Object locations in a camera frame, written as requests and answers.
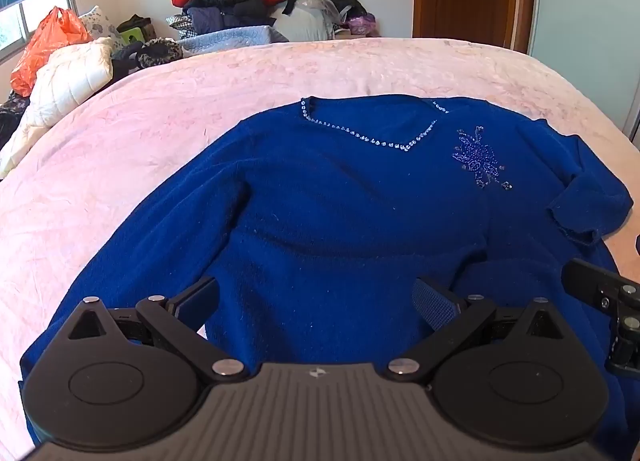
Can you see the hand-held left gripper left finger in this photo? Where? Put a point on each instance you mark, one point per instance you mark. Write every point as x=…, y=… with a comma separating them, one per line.
x=197, y=303

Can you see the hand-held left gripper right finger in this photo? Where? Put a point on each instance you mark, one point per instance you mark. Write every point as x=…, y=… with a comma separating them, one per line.
x=432, y=306

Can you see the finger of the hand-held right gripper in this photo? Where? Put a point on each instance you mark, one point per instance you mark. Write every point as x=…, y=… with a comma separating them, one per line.
x=585, y=278

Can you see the blue beaded sweater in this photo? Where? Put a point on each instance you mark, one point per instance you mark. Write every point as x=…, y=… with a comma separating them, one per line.
x=350, y=201

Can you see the pink blanket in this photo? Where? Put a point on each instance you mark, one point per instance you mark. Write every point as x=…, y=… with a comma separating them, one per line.
x=150, y=131

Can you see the leopard print cloth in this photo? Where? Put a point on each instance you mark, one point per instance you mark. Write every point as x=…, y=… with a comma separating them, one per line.
x=160, y=51

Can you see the white quilted pillow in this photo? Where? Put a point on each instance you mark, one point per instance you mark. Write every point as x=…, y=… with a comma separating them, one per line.
x=65, y=76

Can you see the dark patterned cloth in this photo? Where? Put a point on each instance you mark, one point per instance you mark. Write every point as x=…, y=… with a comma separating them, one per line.
x=10, y=116

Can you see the light blue blanket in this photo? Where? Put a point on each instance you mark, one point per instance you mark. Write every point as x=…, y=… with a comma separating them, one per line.
x=235, y=37

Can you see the checked cloth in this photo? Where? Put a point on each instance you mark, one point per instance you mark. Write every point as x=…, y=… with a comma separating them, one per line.
x=180, y=27

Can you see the black and green bag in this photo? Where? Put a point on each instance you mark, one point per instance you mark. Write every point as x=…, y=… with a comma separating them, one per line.
x=135, y=31

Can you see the navy quilted garment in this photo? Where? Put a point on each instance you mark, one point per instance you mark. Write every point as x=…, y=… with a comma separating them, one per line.
x=210, y=21

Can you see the purple bag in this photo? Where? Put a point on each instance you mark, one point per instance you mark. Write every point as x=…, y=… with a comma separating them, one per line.
x=362, y=23

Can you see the floral pillow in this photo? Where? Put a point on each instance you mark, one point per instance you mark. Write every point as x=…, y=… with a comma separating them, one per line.
x=100, y=23

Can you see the black padded jacket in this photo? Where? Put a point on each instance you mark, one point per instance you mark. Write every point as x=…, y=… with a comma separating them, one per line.
x=235, y=1

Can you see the orange plastic bag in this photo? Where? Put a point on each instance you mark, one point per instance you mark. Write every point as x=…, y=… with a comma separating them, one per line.
x=50, y=36

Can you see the clear plastic bag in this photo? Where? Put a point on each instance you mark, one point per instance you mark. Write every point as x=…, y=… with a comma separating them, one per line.
x=310, y=16

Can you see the window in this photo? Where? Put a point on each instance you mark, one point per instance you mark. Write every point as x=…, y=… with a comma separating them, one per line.
x=35, y=11

